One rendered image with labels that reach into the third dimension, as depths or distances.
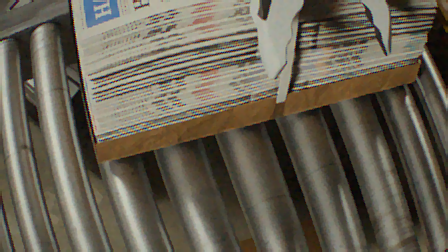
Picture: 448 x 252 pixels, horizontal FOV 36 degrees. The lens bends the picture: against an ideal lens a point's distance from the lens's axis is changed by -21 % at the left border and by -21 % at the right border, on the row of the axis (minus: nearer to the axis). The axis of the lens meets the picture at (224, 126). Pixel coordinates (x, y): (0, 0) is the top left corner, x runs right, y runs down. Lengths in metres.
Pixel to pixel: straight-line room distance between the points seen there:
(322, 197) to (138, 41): 0.27
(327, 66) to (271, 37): 0.21
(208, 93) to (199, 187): 0.09
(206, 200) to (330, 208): 0.12
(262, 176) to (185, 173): 0.07
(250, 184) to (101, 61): 0.23
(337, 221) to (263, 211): 0.08
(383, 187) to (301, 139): 0.11
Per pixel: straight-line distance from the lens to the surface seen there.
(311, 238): 1.67
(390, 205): 0.83
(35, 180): 0.84
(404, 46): 0.84
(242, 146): 0.84
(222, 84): 0.77
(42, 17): 0.96
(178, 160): 0.83
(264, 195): 0.82
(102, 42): 0.65
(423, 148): 0.88
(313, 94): 0.84
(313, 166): 0.84
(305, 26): 0.73
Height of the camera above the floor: 1.53
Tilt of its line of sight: 60 degrees down
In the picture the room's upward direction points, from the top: 4 degrees clockwise
